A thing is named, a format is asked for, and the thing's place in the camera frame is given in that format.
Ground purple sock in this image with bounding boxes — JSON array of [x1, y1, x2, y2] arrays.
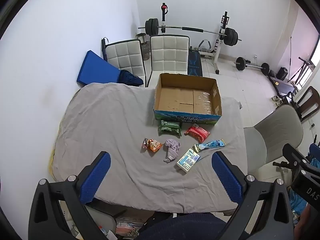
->
[[163, 139, 181, 163]]

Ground long barbell with black plates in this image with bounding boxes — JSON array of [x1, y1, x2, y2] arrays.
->
[[138, 18, 242, 47]]

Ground black speaker box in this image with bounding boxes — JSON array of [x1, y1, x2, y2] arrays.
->
[[277, 67, 289, 81]]

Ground orange snack packet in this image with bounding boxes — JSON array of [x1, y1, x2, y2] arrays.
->
[[142, 138, 163, 153]]

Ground open cardboard box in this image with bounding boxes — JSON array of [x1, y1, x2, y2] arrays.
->
[[153, 73, 222, 126]]

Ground white barbell rack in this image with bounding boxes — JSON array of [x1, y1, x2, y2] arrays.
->
[[159, 2, 230, 75]]

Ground person's dark trousers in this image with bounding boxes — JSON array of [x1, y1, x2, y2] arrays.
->
[[141, 213, 227, 240]]

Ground light blue tube packet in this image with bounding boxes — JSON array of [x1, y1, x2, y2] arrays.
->
[[194, 139, 226, 153]]

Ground black treadmill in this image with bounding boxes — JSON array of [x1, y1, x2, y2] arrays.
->
[[268, 75, 300, 98]]

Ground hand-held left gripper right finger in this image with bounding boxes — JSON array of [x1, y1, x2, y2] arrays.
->
[[211, 151, 294, 240]]

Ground grey curved exercise handle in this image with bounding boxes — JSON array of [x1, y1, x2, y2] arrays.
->
[[198, 39, 212, 53]]

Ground person's right forearm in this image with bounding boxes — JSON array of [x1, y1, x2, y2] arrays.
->
[[295, 204, 320, 240]]

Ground white quilted chair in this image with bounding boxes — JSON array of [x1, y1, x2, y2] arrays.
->
[[146, 35, 190, 88], [104, 39, 147, 87]]

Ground black tripod stand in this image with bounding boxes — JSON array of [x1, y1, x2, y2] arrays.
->
[[287, 57, 316, 83]]

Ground black weight bench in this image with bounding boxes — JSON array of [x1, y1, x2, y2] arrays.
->
[[187, 46, 203, 76]]

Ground dark wooden chair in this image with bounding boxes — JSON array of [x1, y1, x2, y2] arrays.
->
[[296, 86, 320, 122]]

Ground red wet wipes packet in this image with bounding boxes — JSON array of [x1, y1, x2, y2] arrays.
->
[[184, 123, 210, 142]]

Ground beige plastic chair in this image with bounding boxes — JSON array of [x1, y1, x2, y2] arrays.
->
[[243, 104, 304, 176]]

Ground green wet wipes packet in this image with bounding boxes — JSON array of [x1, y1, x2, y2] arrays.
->
[[157, 119, 183, 137]]

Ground blue foam mat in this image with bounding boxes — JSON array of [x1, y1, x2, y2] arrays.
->
[[76, 50, 121, 85]]

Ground black strapped folded frame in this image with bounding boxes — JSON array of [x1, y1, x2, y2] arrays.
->
[[101, 37, 109, 62]]

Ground light blue cloth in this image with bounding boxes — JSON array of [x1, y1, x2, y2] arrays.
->
[[289, 189, 309, 217]]

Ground dark blue bag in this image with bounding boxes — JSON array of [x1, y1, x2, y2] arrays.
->
[[118, 69, 144, 87]]

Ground short barbell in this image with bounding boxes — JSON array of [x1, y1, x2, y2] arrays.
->
[[234, 57, 271, 76]]

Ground white blue tissue pack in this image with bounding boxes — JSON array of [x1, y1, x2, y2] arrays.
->
[[176, 148, 201, 174]]

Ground grey table cloth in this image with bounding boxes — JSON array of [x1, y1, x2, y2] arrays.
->
[[51, 82, 250, 217]]

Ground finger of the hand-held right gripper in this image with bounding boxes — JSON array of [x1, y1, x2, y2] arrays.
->
[[272, 142, 320, 178]]

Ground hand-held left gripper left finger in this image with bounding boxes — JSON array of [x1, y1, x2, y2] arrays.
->
[[28, 151, 112, 240]]

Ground grey water jug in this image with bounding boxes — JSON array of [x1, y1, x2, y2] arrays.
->
[[136, 32, 151, 61]]

